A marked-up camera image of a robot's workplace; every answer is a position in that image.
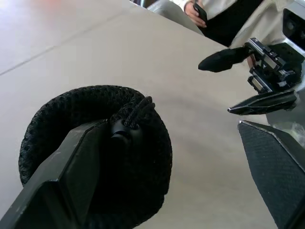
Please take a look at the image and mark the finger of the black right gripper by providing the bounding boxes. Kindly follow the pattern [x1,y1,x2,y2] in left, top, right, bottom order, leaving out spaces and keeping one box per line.
[227,90,297,116]
[198,46,254,73]

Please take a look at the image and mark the seated bystander body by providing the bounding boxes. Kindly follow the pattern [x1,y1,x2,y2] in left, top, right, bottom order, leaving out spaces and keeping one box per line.
[146,0,284,47]

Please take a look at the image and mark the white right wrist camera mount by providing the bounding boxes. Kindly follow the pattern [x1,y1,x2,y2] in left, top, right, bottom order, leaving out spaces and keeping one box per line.
[228,0,305,144]

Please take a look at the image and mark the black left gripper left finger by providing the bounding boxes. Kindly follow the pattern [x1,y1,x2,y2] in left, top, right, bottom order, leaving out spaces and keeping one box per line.
[0,120,113,229]

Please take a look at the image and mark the black phone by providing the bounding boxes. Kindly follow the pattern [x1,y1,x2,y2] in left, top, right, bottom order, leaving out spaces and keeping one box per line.
[192,1,209,22]

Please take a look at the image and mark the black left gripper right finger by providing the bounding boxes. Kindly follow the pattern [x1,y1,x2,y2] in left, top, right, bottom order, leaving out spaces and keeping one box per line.
[237,120,305,229]

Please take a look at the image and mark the black drawstring pouch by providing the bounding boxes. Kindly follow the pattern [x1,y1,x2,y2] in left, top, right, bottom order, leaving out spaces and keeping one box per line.
[18,83,173,229]

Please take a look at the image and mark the bystander bare hand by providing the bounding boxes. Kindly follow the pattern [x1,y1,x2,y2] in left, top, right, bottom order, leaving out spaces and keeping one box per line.
[184,0,208,29]

